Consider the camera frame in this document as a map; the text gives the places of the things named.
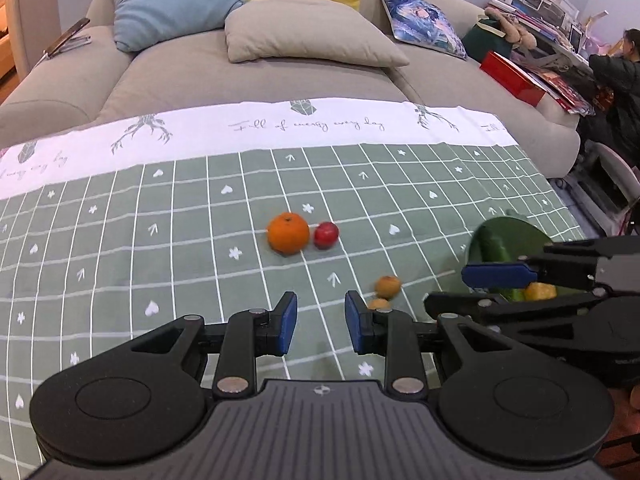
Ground small red fruit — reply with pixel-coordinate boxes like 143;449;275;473
313;221;340;250

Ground red box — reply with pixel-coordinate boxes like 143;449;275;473
479;51;548;107

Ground orange rug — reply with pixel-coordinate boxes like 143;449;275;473
607;385;640;456

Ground orange mandarin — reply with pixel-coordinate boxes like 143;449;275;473
267;212;311;254

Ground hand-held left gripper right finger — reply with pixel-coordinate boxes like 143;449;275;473
344;291;511;400

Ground large yellow-green citrus fruit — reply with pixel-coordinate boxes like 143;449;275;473
522;282;558;302

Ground green checked tablecloth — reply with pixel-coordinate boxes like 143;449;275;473
0;97;591;480

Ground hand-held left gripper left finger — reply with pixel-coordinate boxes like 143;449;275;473
127;291;299;400

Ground green cucumber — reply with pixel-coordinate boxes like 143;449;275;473
480;230;526;303

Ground red printed packets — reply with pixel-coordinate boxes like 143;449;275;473
530;70;596;117

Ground cluttered desk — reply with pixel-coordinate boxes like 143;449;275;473
487;0;601;81

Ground black phone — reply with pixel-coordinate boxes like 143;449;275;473
42;17;91;56

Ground beige plush toy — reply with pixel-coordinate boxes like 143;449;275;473
482;7;538;48

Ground metal phone stand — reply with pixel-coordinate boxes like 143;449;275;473
55;35;93;53

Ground beige sofa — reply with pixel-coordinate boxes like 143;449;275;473
0;0;581;176

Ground blue printed pillow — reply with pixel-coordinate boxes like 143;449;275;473
377;0;468;60

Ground beige pillow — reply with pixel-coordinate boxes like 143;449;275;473
225;0;411;68

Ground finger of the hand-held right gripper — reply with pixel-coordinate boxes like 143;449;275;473
461;241;601;291
424;290;610;329

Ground green colander bowl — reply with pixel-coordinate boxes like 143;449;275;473
465;215;556;301

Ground dark green bag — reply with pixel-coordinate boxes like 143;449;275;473
461;16;513;58

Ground light blue pillow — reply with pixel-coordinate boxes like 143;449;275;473
109;0;246;53

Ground grey chair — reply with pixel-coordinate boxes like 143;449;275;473
550;142;640;236

